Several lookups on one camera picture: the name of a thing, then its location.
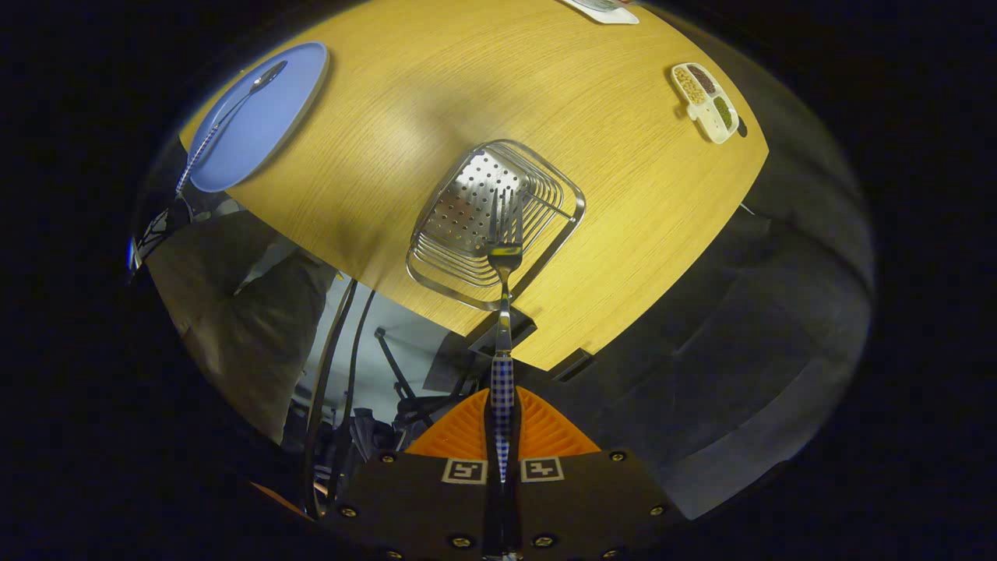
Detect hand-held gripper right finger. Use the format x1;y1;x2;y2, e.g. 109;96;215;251
506;387;683;561

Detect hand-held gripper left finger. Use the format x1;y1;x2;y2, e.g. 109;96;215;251
333;387;499;561

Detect fork with checked handle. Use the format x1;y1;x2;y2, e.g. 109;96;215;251
484;187;524;485

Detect spoon with checked handle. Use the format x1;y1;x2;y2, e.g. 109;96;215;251
175;60;288;196

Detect blue round plate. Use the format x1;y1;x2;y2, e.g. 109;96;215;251
187;41;331;193

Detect white divided snack dish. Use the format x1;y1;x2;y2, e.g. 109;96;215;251
671;62;740;145

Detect white square coaster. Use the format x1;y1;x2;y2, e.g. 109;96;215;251
561;0;639;25

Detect black cables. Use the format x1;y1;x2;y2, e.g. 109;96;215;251
302;279;376;517

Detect metal wire cutlery rack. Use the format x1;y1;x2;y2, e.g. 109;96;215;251
405;139;587;312

